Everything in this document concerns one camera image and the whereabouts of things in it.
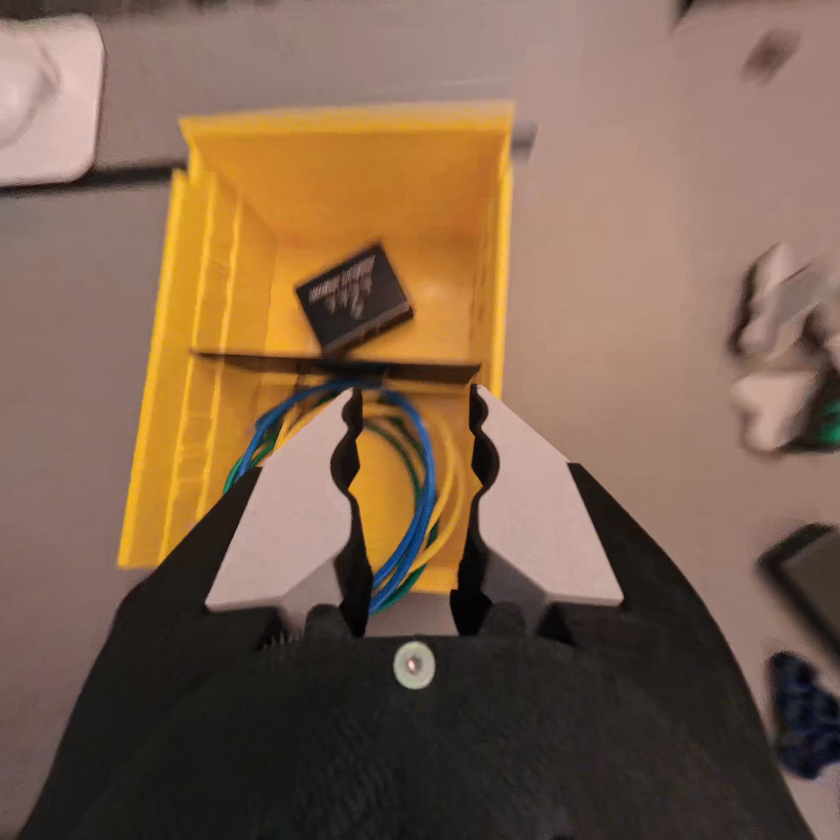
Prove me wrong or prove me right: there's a yellow plastic bin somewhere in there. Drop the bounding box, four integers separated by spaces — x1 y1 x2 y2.
117 100 516 595

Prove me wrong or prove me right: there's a green ethernet cable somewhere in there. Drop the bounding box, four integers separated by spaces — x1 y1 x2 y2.
223 394 427 614

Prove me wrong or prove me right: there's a blue tube block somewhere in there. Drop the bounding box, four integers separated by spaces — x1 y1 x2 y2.
771 653 840 778

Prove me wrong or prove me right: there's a blue ethernet cable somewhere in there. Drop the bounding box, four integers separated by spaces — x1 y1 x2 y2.
239 381 439 614

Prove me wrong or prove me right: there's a yellow ethernet cable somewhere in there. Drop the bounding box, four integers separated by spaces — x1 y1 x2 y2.
282 400 467 572

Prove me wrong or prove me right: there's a black ethernet splitter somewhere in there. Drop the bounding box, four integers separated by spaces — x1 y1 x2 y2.
295 243 416 358

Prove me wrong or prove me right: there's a black bin divider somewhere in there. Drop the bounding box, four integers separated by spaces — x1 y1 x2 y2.
190 351 483 388

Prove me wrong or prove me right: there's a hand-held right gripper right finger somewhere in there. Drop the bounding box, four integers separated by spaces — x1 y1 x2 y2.
453 384 624 637

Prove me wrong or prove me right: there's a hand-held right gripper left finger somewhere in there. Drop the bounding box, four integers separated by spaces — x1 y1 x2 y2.
205 387 368 637

